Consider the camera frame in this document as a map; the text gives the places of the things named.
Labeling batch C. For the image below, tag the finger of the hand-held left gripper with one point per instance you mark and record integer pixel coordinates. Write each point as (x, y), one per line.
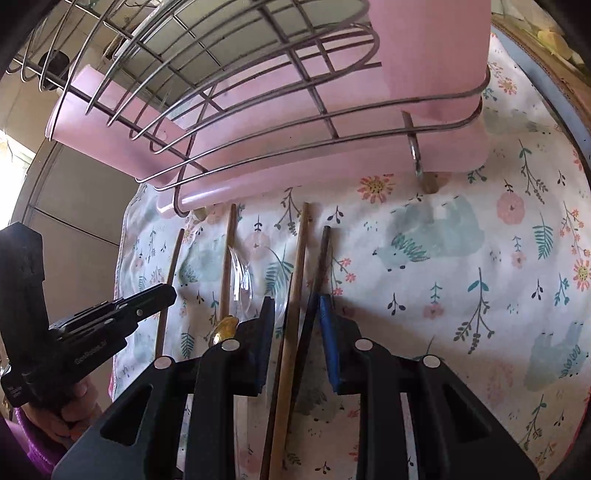
(152, 297)

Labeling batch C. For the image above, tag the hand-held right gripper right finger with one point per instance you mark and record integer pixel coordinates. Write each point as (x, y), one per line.
(328, 341)

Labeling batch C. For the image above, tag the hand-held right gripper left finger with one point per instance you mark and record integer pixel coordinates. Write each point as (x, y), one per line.
(264, 341)

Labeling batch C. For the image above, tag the brown wooden chopstick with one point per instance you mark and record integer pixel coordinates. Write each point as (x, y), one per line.
(169, 286)

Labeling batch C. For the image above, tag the clear plastic spoon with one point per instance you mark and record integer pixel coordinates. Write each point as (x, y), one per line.
(242, 281)

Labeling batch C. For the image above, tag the pink plastic utensil cup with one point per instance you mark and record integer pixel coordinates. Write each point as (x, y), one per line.
(106, 138)
(429, 46)

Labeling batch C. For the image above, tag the person's left forearm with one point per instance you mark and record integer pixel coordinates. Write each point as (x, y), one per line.
(32, 454)

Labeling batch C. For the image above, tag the person's left hand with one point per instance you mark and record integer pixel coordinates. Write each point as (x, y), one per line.
(74, 415)

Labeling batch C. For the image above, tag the grey kitchen counter cabinets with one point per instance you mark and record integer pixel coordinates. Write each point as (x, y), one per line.
(69, 207)

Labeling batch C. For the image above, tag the floral printed cloth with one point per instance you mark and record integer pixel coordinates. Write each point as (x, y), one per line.
(438, 286)

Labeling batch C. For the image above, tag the window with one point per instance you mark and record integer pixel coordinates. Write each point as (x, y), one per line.
(11, 170)

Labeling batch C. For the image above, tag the pink plastic drip tray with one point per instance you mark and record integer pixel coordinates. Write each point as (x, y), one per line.
(300, 170)

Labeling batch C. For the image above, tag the black ladle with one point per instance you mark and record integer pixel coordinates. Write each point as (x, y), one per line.
(53, 62)

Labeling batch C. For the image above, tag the metal shelf rack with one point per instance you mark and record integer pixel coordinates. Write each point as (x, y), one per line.
(535, 76)

